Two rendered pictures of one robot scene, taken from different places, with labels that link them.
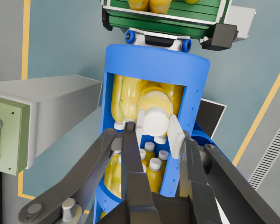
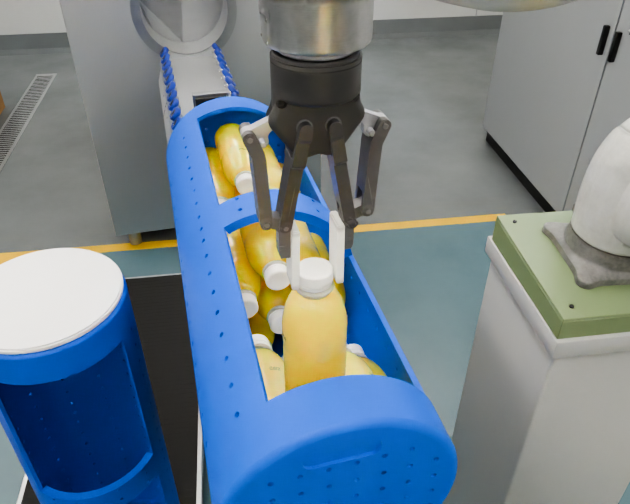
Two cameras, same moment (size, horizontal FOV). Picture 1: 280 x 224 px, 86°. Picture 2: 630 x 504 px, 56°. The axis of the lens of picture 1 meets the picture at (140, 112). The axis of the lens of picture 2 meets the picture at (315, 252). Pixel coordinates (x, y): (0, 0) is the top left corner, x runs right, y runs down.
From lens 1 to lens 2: 45 cm
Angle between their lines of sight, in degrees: 37
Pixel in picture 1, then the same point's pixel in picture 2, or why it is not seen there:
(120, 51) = (417, 414)
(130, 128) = (350, 220)
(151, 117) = (323, 272)
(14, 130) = (547, 280)
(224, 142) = not seen: outside the picture
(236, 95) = not seen: outside the picture
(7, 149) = (539, 248)
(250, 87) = not seen: outside the picture
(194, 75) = (260, 426)
